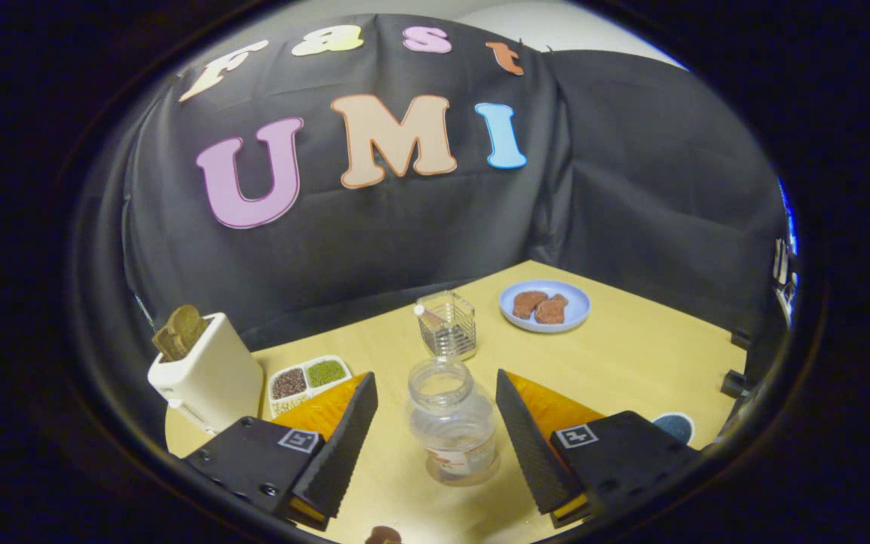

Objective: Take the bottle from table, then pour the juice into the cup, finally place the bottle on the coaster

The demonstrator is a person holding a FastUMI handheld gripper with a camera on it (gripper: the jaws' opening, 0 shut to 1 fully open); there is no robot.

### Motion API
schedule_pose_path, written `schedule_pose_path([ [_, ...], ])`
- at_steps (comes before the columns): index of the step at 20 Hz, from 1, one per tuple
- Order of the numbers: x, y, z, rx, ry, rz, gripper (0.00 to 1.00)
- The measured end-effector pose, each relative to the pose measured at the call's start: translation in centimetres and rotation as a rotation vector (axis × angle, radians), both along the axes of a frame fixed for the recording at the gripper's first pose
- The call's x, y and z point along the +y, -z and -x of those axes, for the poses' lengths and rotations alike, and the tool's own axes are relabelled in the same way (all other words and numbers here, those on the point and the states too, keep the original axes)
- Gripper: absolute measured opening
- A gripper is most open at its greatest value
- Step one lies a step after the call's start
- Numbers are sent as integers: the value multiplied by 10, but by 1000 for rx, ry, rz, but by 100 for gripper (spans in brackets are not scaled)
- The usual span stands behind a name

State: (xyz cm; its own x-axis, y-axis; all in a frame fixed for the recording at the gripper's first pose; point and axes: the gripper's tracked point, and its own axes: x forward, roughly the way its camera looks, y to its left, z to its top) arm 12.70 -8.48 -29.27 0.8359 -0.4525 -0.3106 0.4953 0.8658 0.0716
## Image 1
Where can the clear glass cup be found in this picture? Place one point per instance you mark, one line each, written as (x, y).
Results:
(450, 325)

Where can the white toaster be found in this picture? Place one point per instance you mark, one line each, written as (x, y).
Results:
(212, 378)

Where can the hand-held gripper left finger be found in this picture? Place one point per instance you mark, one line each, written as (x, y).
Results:
(344, 438)

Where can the black table clamp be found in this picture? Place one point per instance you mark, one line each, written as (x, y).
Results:
(734, 383)
(740, 338)

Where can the light blue plate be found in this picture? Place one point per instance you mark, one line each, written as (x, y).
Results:
(575, 310)

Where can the black backdrop cloth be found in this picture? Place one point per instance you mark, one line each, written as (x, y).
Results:
(405, 242)

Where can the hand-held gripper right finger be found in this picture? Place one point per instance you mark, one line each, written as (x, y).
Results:
(529, 446)

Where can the clear plastic juice bottle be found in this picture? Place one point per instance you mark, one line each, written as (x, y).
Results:
(452, 431)

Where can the wooden table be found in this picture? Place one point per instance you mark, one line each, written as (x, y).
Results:
(631, 363)

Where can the brown toast slice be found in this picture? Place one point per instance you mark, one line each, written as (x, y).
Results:
(178, 332)

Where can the dark blue round coaster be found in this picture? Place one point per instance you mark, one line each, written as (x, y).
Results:
(677, 427)

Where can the white divided bean dish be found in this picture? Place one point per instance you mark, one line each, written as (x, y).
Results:
(306, 378)

